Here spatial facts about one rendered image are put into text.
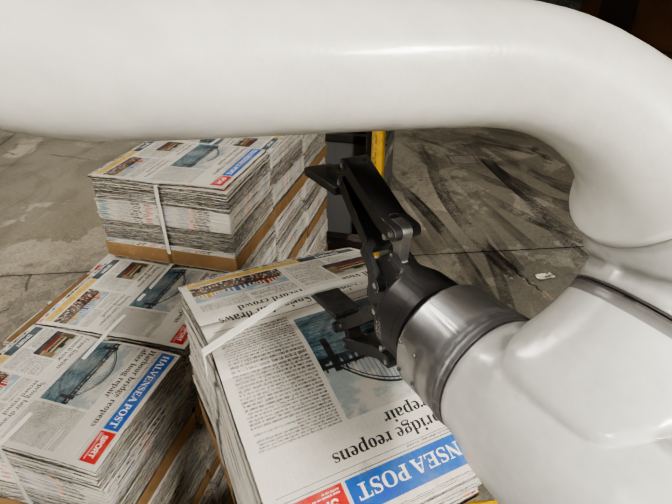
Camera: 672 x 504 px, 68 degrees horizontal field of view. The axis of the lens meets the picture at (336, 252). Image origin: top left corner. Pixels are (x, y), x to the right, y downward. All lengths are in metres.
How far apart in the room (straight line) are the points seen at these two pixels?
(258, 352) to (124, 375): 0.58
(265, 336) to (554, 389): 0.37
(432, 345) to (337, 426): 0.21
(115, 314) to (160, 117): 1.09
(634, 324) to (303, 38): 0.20
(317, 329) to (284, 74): 0.42
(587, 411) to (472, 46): 0.17
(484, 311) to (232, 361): 0.30
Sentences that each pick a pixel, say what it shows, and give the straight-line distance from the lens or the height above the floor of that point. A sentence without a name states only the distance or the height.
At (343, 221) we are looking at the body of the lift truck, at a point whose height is 0.32.
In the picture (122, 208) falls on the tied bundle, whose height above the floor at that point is 0.98.
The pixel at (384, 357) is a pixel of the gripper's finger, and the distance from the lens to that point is 0.45.
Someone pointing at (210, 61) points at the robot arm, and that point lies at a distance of 0.19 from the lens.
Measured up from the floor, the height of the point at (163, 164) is 1.07.
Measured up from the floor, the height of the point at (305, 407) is 1.17.
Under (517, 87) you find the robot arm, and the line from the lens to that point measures 0.22.
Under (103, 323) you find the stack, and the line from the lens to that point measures 1.25.
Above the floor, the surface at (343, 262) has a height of 1.16.
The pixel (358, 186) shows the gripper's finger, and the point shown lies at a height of 1.39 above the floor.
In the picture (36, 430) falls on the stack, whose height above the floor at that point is 0.83.
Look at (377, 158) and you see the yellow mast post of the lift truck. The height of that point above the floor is 0.74.
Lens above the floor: 1.56
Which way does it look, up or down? 32 degrees down
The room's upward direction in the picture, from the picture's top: straight up
